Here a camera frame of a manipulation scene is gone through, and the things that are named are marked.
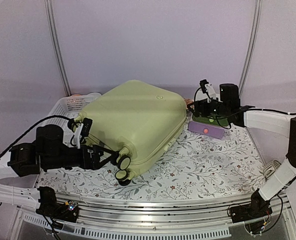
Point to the purple drawer with pink knob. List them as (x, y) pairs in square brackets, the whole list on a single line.
[(205, 129)]

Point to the light green hard-shell suitcase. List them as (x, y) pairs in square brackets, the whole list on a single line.
[(138, 120)]

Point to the green drawer with knob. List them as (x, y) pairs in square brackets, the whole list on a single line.
[(204, 120)]

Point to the metal corner post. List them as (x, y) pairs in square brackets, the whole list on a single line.
[(251, 44), (56, 46)]

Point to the floral patterned tablecloth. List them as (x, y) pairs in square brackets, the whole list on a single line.
[(196, 167)]

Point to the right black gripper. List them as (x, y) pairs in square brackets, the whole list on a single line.
[(204, 103)]

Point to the right metal corner post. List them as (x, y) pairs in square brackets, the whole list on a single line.
[(251, 44)]

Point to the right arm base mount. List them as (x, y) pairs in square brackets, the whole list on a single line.
[(250, 212)]

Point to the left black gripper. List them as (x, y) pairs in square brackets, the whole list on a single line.
[(93, 162)]

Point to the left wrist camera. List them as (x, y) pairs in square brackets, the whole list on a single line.
[(81, 131)]

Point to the left metal corner post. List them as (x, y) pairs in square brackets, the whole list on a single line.
[(56, 46)]

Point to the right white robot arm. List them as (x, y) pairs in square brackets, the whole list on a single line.
[(273, 130)]

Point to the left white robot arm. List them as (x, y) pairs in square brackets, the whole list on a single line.
[(17, 195)]

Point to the white plastic mesh basket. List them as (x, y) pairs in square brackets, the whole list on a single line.
[(72, 105)]

